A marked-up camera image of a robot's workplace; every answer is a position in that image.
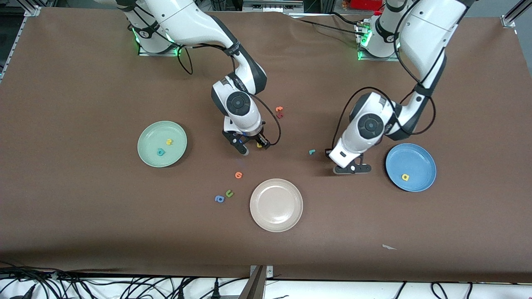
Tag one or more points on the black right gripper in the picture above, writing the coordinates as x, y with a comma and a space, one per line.
258, 138

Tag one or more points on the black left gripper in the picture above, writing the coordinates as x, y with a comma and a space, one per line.
326, 150

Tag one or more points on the teal foam letter p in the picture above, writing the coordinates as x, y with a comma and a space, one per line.
159, 150

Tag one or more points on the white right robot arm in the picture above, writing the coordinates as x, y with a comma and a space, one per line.
187, 20

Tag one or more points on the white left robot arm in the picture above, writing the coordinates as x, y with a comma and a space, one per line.
424, 33

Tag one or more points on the blue foam letter a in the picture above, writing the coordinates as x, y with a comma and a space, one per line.
222, 197

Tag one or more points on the beige plate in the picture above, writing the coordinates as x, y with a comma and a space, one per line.
276, 205

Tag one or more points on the blue plate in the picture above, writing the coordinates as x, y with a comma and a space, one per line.
415, 160

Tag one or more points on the light green plate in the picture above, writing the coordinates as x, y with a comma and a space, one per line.
162, 158

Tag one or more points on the white paper scrap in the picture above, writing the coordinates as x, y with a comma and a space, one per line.
387, 247

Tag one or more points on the grey metal box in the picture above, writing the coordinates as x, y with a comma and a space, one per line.
272, 5

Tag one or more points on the red box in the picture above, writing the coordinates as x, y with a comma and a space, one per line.
365, 4

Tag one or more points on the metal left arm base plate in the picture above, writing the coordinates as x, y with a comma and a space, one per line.
380, 59

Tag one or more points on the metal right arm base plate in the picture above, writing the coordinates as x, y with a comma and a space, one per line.
160, 54

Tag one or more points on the grey metal table bracket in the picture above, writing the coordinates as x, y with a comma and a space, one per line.
255, 282

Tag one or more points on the aluminium frame rail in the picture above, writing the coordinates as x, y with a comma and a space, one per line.
513, 16
31, 10

